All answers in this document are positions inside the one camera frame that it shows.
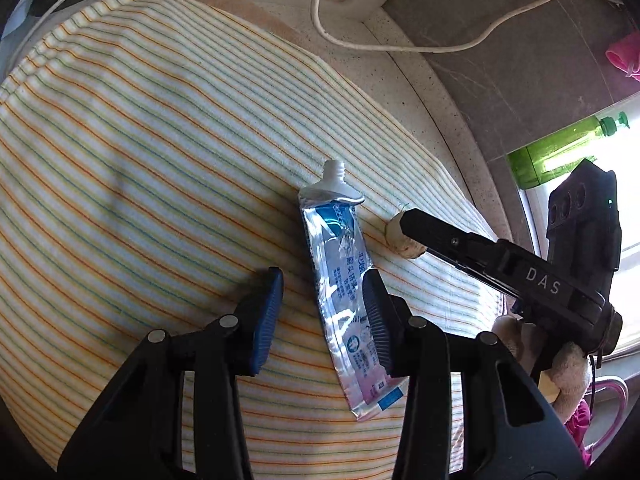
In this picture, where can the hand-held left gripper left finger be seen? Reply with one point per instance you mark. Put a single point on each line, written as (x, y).
(267, 320)

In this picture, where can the pink cloth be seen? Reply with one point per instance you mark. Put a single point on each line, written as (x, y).
(625, 55)

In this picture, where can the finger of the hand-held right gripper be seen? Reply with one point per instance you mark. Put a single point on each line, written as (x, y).
(450, 240)

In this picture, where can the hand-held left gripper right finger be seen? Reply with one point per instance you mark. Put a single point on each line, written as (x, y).
(377, 320)

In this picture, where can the striped cloth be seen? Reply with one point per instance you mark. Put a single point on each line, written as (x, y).
(150, 160)

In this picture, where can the person's right hand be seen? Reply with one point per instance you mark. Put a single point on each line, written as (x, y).
(570, 375)

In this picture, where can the small beige round lump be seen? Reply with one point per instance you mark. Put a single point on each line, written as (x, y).
(397, 237)

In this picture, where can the silver toothpaste tube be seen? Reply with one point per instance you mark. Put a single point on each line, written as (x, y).
(340, 260)

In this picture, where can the green plastic pump bottle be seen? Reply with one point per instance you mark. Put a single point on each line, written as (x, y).
(545, 152)

